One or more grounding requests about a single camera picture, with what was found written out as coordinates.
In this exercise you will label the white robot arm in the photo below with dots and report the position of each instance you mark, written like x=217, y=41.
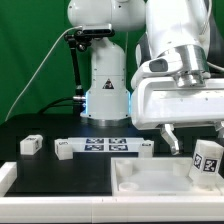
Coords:
x=184, y=28

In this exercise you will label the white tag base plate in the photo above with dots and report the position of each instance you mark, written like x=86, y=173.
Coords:
x=102, y=145

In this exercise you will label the black camera on mount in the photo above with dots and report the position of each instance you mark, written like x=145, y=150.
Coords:
x=102, y=30

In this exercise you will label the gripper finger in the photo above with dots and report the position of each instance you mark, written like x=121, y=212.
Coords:
x=168, y=135
x=219, y=127

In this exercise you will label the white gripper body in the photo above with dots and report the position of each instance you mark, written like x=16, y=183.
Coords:
x=156, y=99

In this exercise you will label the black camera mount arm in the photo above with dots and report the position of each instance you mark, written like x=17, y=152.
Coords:
x=76, y=63

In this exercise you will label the white U-shaped fence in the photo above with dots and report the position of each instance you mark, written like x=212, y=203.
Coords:
x=103, y=209

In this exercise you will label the white square tabletop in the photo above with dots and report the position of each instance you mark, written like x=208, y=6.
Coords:
x=158, y=177

